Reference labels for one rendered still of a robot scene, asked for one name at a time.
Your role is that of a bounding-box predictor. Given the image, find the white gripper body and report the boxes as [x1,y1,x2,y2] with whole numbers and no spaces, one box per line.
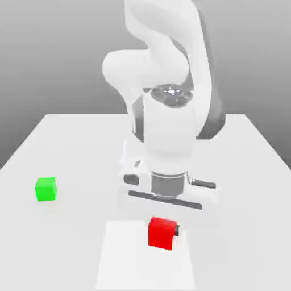
[119,184,217,216]

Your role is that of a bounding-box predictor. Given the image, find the small red cube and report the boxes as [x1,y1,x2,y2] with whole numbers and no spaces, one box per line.
[147,217,177,251]

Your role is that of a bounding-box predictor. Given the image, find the small green cube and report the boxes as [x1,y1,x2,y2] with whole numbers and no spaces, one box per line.
[34,177,57,202]

